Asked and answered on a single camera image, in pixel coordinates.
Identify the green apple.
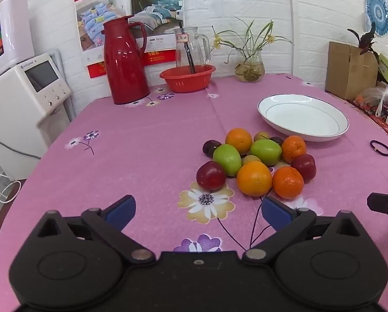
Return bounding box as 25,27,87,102
250,139,282,166
213,144,243,177

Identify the pink floral tablecloth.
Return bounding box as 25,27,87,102
0,73,388,312

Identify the wall poster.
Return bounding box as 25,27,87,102
73,0,184,79

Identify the cardboard box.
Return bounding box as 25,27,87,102
325,41,379,101

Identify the clear plastic bag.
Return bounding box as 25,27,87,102
355,77,388,118

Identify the black hair tie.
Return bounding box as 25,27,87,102
370,140,388,157

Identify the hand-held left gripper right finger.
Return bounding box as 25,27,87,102
244,196,365,265

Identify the red plastic basin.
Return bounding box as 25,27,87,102
159,64,217,93

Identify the white wall appliance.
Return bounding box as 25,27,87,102
0,0,36,77

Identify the red apple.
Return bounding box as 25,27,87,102
290,154,317,183
196,161,227,192

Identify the large orange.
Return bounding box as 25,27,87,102
225,128,253,155
236,161,273,197

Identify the glass pitcher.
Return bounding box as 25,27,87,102
174,27,211,72

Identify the glass vase with plant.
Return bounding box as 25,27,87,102
211,17,295,83

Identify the white cable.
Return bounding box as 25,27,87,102
0,161,26,204

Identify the white appliance with screen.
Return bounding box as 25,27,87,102
0,49,77,180

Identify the black stick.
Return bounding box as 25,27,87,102
179,22,195,74

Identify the grey cable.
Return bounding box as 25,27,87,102
0,130,42,160

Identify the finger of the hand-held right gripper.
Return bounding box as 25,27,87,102
367,193,388,225

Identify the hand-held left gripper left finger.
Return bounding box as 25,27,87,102
31,195,156,265

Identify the white plate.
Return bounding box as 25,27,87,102
257,94,349,142

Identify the dark red plant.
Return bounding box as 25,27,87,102
347,23,381,64

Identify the large blue round wall decoration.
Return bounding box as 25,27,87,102
365,0,388,37

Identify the small tangerine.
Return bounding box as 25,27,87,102
281,135,307,164
272,166,304,199

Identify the red thermos jug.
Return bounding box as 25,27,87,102
102,16,151,105

